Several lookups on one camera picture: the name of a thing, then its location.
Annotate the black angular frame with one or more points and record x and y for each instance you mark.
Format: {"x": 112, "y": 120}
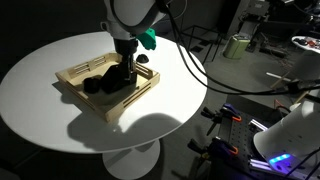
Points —
{"x": 111, "y": 80}

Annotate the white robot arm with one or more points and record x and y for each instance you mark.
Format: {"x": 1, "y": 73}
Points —
{"x": 133, "y": 13}

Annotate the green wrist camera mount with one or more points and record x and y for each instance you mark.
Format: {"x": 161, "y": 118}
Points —
{"x": 148, "y": 38}

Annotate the white round side table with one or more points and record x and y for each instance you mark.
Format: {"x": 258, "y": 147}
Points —
{"x": 305, "y": 46}

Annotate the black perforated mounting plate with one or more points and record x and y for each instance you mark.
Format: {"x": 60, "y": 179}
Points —
{"x": 240, "y": 133}

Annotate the wooden slatted tray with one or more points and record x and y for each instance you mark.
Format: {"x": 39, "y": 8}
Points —
{"x": 110, "y": 110}

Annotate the short aluminium rail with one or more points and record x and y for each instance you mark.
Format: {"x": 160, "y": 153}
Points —
{"x": 257, "y": 125}

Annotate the black round dome object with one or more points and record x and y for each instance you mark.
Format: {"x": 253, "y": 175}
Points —
{"x": 142, "y": 59}

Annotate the white table pedestal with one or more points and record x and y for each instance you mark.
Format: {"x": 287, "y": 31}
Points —
{"x": 128, "y": 163}

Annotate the blue orange spring clamp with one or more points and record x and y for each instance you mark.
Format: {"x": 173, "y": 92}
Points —
{"x": 228, "y": 111}
{"x": 220, "y": 146}

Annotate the wooden stand legs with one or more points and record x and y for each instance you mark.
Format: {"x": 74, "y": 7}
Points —
{"x": 281, "y": 77}

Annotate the green waste bin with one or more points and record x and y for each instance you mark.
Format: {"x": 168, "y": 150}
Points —
{"x": 236, "y": 46}

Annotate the black short cylinder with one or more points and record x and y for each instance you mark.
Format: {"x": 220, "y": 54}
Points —
{"x": 91, "y": 85}

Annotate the small red object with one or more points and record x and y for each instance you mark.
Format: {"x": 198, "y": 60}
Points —
{"x": 312, "y": 43}

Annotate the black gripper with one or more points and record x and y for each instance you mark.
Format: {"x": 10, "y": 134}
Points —
{"x": 126, "y": 50}

